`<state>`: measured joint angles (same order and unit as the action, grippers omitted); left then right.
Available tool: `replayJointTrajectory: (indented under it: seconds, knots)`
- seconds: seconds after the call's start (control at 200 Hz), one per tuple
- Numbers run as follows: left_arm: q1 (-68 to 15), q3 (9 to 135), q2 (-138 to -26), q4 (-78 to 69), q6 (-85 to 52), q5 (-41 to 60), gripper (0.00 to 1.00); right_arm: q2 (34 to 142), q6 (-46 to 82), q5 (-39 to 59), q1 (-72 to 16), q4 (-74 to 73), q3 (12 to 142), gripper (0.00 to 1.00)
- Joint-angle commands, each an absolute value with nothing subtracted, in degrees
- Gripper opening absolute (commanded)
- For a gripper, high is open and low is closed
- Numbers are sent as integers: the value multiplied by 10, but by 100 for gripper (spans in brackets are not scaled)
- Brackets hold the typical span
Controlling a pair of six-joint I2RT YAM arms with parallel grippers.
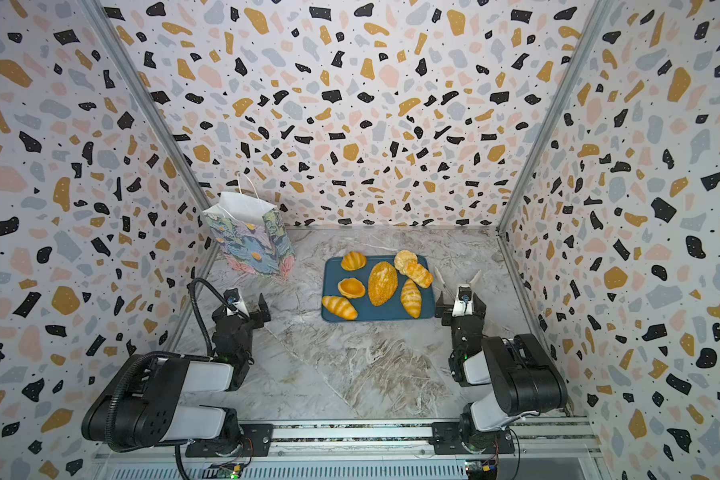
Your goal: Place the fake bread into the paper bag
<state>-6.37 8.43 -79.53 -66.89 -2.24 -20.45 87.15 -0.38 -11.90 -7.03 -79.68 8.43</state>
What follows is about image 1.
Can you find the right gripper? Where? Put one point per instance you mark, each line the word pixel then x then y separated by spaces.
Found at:
pixel 460 310

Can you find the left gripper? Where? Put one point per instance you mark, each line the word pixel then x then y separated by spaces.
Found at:
pixel 247 315

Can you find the floral paper gift bag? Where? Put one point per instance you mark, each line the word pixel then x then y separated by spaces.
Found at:
pixel 251 234

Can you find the golden shell bread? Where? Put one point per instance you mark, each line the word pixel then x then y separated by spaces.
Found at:
pixel 351 288

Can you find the striped round bun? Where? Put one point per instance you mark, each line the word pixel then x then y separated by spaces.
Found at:
pixel 353 261

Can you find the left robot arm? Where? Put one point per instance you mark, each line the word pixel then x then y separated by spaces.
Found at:
pixel 142 405

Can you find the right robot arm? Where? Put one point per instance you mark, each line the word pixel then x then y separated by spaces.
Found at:
pixel 522 380

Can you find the twisted cheese bread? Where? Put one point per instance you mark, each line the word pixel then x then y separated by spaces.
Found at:
pixel 419 274

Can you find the striped croissant roll right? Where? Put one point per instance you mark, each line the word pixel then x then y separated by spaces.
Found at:
pixel 411 299

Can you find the striped croissant roll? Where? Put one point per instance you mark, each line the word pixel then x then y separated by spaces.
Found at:
pixel 340 307
pixel 411 299

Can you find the large seeded oval loaf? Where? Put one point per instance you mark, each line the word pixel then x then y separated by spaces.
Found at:
pixel 382 283

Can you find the teal plastic tray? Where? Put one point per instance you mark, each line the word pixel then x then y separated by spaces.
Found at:
pixel 392 310

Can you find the striped croissant roll left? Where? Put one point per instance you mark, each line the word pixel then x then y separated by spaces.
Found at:
pixel 340 307

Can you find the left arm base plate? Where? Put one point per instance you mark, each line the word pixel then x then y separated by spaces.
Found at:
pixel 243 441

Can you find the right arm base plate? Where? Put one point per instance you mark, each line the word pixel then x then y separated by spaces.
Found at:
pixel 460 437

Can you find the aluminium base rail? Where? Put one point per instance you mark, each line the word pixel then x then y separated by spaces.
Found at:
pixel 531 448

